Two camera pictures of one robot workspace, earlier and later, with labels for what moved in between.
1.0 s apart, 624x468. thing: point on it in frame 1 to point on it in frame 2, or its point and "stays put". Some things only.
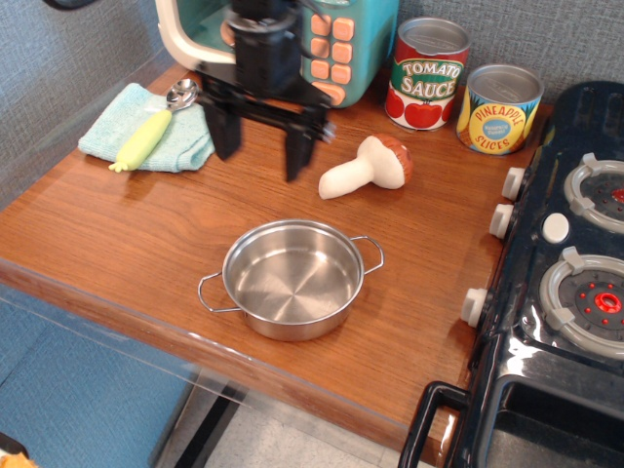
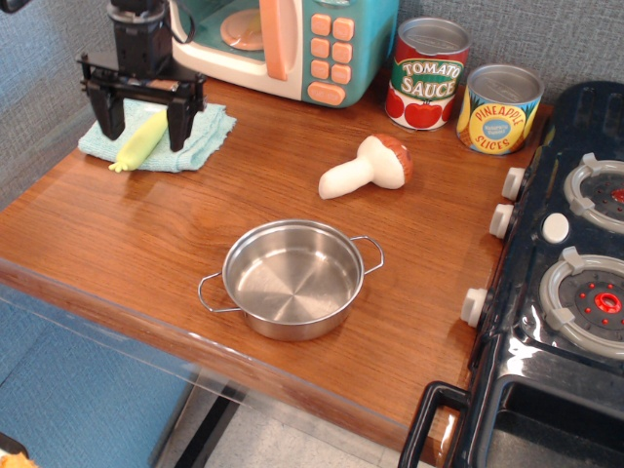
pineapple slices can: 499,105 stays put
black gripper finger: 299,148 to 180,116
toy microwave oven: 349,48 stays put
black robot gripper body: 266,79 to 142,62
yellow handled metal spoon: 181,94 stays put
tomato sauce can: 430,60 stays put
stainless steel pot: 294,280 stays put
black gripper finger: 226,131 to 108,103
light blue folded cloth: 186,144 stays put
